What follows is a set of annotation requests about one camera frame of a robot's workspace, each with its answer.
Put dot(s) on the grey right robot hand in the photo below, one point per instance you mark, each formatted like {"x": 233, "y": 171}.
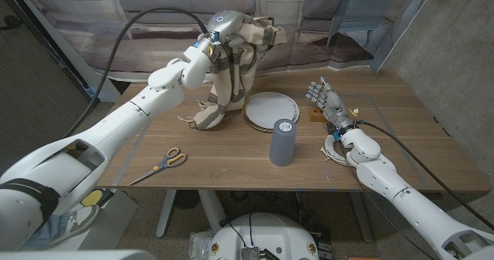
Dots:
{"x": 332, "y": 103}

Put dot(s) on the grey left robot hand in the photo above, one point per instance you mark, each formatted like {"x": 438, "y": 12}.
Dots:
{"x": 225, "y": 22}

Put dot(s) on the beige striped scarf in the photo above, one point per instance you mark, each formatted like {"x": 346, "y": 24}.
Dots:
{"x": 231, "y": 78}

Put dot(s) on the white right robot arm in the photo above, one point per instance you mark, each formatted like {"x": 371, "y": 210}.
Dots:
{"x": 417, "y": 210}

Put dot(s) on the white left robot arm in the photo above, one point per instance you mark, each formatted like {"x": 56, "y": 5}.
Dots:
{"x": 116, "y": 125}

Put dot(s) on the white gold-rimmed paper plate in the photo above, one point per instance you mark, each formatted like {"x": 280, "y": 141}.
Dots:
{"x": 270, "y": 109}

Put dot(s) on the grey cylindrical cup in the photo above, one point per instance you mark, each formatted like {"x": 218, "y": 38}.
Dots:
{"x": 282, "y": 144}

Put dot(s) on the printed living room backdrop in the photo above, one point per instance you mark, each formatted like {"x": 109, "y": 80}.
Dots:
{"x": 154, "y": 51}

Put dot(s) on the grey table leg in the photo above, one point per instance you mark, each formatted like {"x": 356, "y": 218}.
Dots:
{"x": 361, "y": 217}

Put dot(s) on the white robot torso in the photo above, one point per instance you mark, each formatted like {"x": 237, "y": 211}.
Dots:
{"x": 266, "y": 237}

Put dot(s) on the clear plastic bag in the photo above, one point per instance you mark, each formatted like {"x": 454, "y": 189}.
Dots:
{"x": 198, "y": 244}

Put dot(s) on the yellow black foot pedal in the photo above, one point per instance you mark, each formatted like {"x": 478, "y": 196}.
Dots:
{"x": 92, "y": 198}

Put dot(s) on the grey white sneaker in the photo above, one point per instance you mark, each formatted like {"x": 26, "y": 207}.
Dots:
{"x": 83, "y": 217}

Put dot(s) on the blue jeans leg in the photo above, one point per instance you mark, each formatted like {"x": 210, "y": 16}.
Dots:
{"x": 50, "y": 229}

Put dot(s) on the white table leg frame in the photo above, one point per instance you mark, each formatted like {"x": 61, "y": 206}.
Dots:
{"x": 212, "y": 210}

